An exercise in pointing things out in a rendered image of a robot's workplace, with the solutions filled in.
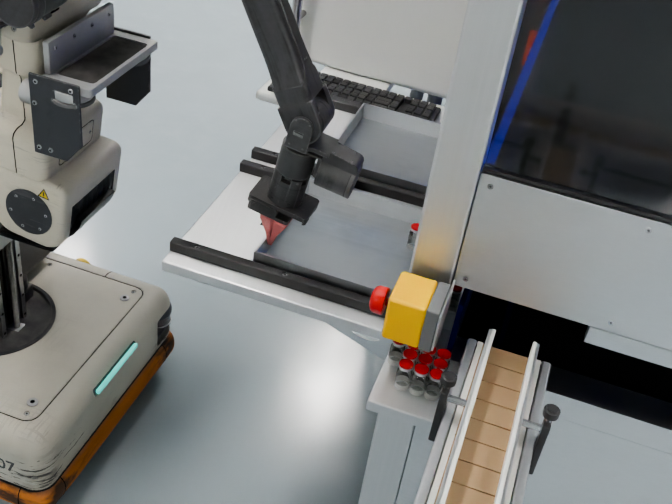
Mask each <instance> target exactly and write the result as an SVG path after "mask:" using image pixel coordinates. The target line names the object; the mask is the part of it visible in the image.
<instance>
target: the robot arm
mask: <svg viewBox="0 0 672 504"><path fill-rule="evenodd" d="M66 1H67V0H0V29H1V28H3V27H4V28H5V27H6V26H8V25H9V26H11V27H14V28H25V27H27V26H28V27H29V28H30V29H33V28H34V27H35V25H34V23H36V22H37V21H39V20H40V19H41V18H42V19H43V20H44V21H45V20H47V19H49V18H50V17H52V14H51V11H53V10H54V9H56V8H58V7H59V6H61V5H63V4H64V3H65V2H66ZM241 1H242V4H243V7H244V9H245V12H246V14H247V17H248V19H249V22H250V24H251V27H252V29H253V32H254V34H255V37H256V39H257V42H258V45H259V47H260V50H261V52H262V55H263V57H264V60H265V63H266V65H267V68H268V71H269V74H270V78H271V81H272V89H273V92H274V95H275V97H276V100H277V102H278V105H279V108H278V109H277V110H278V112H279V115H280V118H281V120H282V123H283V125H284V128H285V130H286V132H287V136H285V137H284V139H283V142H282V146H281V149H280V152H279V156H278V159H277V162H276V166H275V169H274V172H273V176H272V178H271V177H268V176H263V177H262V178H261V179H260V180H259V181H258V183H257V184H256V185H255V186H254V187H253V189H252V190H251V191H250V192H249V196H248V201H249V202H248V206H247V207H248V208H249V209H251V210H253V211H255V212H258V213H260V219H261V221H262V224H263V227H264V229H265V232H266V238H267V244H268V245H272V243H273V242H274V241H275V239H276V237H277V236H278V234H280V233H281V232H282V231H283V230H284V229H285V228H286V227H287V226H288V224H289V223H290V222H291V220H292V219H295V220H297V221H299V222H302V226H304V225H306V223H307V222H308V220H309V217H310V216H312V214H313V213H314V212H315V210H316V209H317V207H318V204H319V200H318V199H317V198H314V197H312V196H310V195H308V194H306V193H305V191H306V188H307V185H308V182H309V179H310V176H311V173H312V170H313V167H314V164H315V161H316V159H318V160H317V163H316V166H315V169H314V172H313V177H314V178H315V179H314V184H315V185H317V186H319V187H322V188H324V189H326V190H329V191H331V192H333V193H335V194H338V195H340V196H342V197H344V198H347V199H348V198H349V196H350V195H351V193H352V191H353V189H354V187H355V184H356V182H357V180H358V177H359V175H360V172H361V170H362V165H363V162H364V157H363V155H362V154H360V153H358V152H356V151H354V150H352V149H350V148H349V147H347V146H345V145H343V144H341V143H339V142H338V141H339V140H338V139H336V138H334V137H332V136H330V135H327V134H325V133H323V131H324V130H325V128H326V127H327V126H328V124H329V123H330V121H331V120H332V119H333V117H334V114H335V107H334V104H333V101H332V98H331V96H330V93H329V90H328V87H327V85H326V83H324V84H322V81H321V78H320V75H319V73H318V70H317V68H316V66H315V65H314V64H313V62H312V60H311V58H310V56H309V54H308V51H307V49H306V46H305V44H304V41H303V39H302V36H301V33H300V31H299V28H298V25H297V22H296V20H295V17H294V14H293V12H292V9H291V6H290V3H289V1H288V0H241Z"/></svg>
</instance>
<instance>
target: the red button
mask: <svg viewBox="0 0 672 504"><path fill-rule="evenodd" d="M389 294H390V288H388V287H385V286H382V285H380V286H377V287H376V288H375V289H374V290H373V292H372V294H371V297H370V301H369V308H370V310H371V311H372V312H373V313H376V314H379V315H382V314H383V313H384V310H385V308H386V306H387V303H388V299H389Z"/></svg>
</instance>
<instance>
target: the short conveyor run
mask: <svg viewBox="0 0 672 504"><path fill-rule="evenodd" d="M495 333H496V330H495V329H489V331H488V334H487V338H486V341H485V344H483V342H480V341H478V343H477V340H475V339H472V338H469V339H468V341H467V344H466V347H465V350H464V353H463V356H462V359H461V362H460V365H459V368H458V371H457V374H455V373H454V372H452V371H444V372H443V373H442V374H441V378H440V382H441V384H442V385H443V387H442V390H441V392H440V395H439V398H438V399H439V401H438V404H437V408H436V411H435V415H434V419H433V422H432V426H431V430H430V433H429V437H428V440H430V441H433V442H434V444H433V447H432V450H431V453H430V456H429V459H428V462H427V465H426V468H425V471H424V474H423V477H422V480H421V483H420V486H419V489H418V492H417V495H416V498H415V501H414V504H523V499H524V494H525V489H526V484H527V480H528V475H529V474H531V475H532V474H533V473H534V470H535V467H536V465H537V462H538V460H539V457H540V455H541V452H542V450H543V447H544V444H545V442H546V439H547V437H548V435H549V432H550V429H551V424H552V421H556V420H558V418H559V416H560V413H561V411H560V409H559V407H558V406H556V405H554V404H547V405H545V407H544V409H543V412H542V414H543V416H544V419H543V422H542V424H539V421H540V416H541V411H542V407H543V402H544V397H545V392H546V387H547V382H548V377H549V373H550V368H551V364H550V363H548V362H545V361H543V362H542V364H541V361H540V360H537V356H538V351H539V347H540V344H537V342H533V344H532V347H531V350H530V354H529V358H527V357H523V356H520V355H517V354H514V353H511V352H508V351H504V350H501V349H498V348H495V347H492V343H493V339H494V336H495ZM468 370H469V372H468ZM467 374H468V375H467ZM466 377H467V378H466ZM465 380H466V381H465ZM464 383H465V384H464ZM463 386H464V388H463ZM451 388H452V389H451ZM450 389H451V392H450ZM462 389H463V391H462ZM449 392H450V394H449ZM461 392H462V394H461ZM460 396H461V397H460ZM446 403H447V405H446ZM457 405H458V406H457ZM445 406H446V408H445ZM456 408H457V410H456ZM444 410H445V411H444ZM455 411H456V413H455ZM443 413H444V414H443ZM454 414H455V416H454ZM453 418H454V419H453ZM452 421H453V422H452ZM451 424H452V425H451ZM450 427H451V429H450ZM449 430H450V432H449ZM537 431H538V435H537ZM448 434H449V435H448ZM536 436H537V438H536ZM443 450H444V451H443ZM436 472H437V473H436Z"/></svg>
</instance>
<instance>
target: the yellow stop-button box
mask: <svg viewBox="0 0 672 504"><path fill-rule="evenodd" d="M450 288H451V286H450V285H449V284H446V283H443V282H438V283H437V281H435V280H431V279H428V278H425V277H421V276H418V275H415V274H411V273H408V272H402V273H401V274H400V276H399V279H398V281H397V283H396V285H395V287H394V289H393V291H392V293H391V295H390V297H389V299H388V303H387V307H386V312H385V313H386V315H385V320H384V325H383V329H382V337H384V338H387V339H390V340H393V341H396V342H399V343H402V344H406V345H409V346H412V347H418V349H419V350H422V351H425V352H430V351H431V347H432V343H433V339H434V335H435V332H436V328H437V324H438V320H439V317H440V314H441V311H442V309H443V306H444V304H445V301H446V298H447V296H448V293H449V291H450Z"/></svg>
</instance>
